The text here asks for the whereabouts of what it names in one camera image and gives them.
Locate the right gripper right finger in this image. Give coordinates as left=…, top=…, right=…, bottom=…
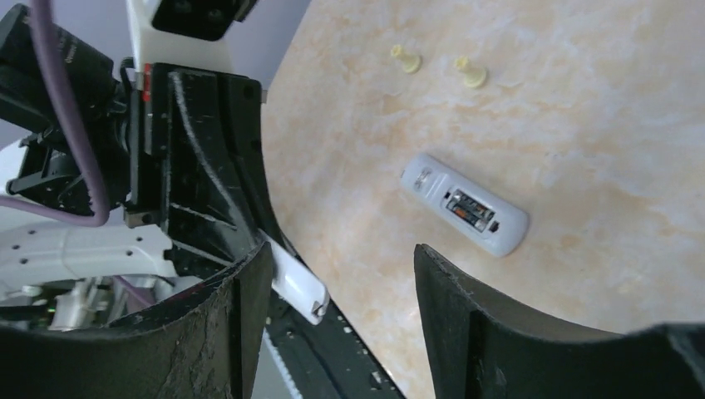
left=414, top=244, right=704, bottom=398

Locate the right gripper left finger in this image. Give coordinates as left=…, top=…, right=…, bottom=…
left=1, top=244, right=273, bottom=398

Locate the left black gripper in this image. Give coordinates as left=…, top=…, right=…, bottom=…
left=128, top=63, right=284, bottom=278

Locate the white battery cover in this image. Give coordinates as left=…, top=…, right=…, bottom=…
left=260, top=229, right=330, bottom=325

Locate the white remote control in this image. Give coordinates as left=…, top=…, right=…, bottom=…
left=400, top=153, right=530, bottom=258

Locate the AAA battery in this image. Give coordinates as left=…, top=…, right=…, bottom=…
left=452, top=190, right=495, bottom=219
left=446, top=200, right=493, bottom=232

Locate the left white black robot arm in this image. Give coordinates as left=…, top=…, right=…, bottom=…
left=1, top=1, right=288, bottom=331

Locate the cream chess pawn right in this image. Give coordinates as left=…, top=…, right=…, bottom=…
left=390, top=44, right=422, bottom=74

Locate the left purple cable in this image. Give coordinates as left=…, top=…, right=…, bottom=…
left=0, top=0, right=158, bottom=309

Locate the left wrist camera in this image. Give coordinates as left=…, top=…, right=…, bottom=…
left=125, top=0, right=257, bottom=74

